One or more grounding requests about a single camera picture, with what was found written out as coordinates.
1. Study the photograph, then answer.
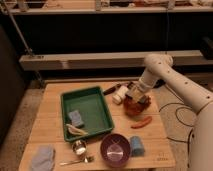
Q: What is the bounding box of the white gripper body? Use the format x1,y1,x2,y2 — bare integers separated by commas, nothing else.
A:
126,85,147,103

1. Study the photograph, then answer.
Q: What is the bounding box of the green plastic tray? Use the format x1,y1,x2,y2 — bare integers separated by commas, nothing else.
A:
61,86,114,142

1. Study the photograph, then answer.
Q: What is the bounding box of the metal spoon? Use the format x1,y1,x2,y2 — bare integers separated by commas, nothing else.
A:
60,156,94,166

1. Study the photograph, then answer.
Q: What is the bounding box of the banana in tray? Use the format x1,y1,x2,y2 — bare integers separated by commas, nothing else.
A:
67,124,87,136

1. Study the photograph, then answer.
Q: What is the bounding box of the small metal cup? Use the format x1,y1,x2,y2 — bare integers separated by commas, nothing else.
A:
72,140,87,156

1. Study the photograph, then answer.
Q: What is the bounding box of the red bowl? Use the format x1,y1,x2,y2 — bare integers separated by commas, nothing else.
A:
123,95,151,116

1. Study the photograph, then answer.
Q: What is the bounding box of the wooden table edge rail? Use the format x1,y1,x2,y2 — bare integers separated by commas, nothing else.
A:
19,50,213,71

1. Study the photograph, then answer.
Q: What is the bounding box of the black floor cable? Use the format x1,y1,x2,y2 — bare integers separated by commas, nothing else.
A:
158,84,201,144

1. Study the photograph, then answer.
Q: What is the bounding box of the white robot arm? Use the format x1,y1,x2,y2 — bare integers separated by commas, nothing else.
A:
128,53,213,171

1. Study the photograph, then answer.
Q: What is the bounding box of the blue sponge in tray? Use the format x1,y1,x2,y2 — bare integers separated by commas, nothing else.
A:
68,110,84,128

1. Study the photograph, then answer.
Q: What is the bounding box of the white cylinder bottle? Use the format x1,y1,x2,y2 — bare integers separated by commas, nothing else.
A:
112,86,128,105

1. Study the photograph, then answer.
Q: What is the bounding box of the dark handled knife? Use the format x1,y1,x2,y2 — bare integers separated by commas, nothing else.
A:
103,84,121,95

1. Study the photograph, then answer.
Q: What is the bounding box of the purple bowl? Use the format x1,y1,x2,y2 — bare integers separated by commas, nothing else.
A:
100,133,131,168

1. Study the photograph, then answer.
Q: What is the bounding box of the grey blue cloth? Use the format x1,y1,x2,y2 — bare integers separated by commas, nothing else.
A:
29,146,55,171

